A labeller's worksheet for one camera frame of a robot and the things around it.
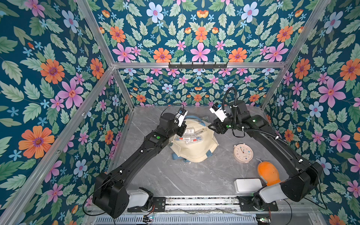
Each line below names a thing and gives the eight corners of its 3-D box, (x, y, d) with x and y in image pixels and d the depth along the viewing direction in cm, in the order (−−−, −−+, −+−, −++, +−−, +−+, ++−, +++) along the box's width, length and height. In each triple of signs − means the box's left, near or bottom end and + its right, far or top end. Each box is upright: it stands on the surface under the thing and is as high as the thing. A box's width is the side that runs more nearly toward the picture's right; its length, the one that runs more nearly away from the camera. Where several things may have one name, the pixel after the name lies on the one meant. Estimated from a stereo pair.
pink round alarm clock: (235, 162, 90) (237, 160, 88) (232, 145, 98) (233, 143, 96) (253, 162, 90) (255, 160, 88) (248, 145, 98) (250, 143, 96)
